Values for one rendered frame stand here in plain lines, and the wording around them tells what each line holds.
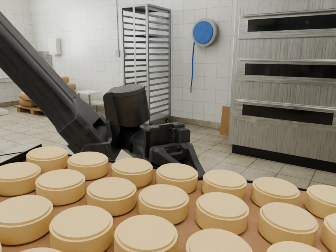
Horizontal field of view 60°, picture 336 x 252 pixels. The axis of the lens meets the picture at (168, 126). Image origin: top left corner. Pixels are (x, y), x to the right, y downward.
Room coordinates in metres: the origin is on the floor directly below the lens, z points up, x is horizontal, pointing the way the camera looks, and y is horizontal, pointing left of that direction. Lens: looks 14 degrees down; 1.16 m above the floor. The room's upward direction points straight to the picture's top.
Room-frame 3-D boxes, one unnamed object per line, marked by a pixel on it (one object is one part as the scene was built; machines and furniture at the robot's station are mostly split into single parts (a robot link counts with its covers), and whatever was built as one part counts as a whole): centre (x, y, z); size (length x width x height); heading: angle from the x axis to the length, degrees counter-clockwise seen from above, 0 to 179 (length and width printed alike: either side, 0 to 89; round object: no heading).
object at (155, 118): (4.67, 0.32, 0.93); 0.64 x 0.51 x 1.78; 149
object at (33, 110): (5.88, 2.42, 0.06); 1.20 x 0.80 x 0.11; 58
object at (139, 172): (0.33, 0.04, 1.01); 0.05 x 0.05 x 0.02
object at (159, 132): (0.44, 0.02, 1.00); 0.07 x 0.07 x 0.10; 33
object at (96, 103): (5.54, 1.43, 0.23); 0.44 x 0.44 x 0.46; 48
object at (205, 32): (4.53, -0.55, 1.10); 0.41 x 0.15 x 1.10; 56
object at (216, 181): (0.31, -0.07, 1.01); 0.05 x 0.05 x 0.02
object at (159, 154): (0.38, -0.02, 0.99); 0.09 x 0.07 x 0.07; 33
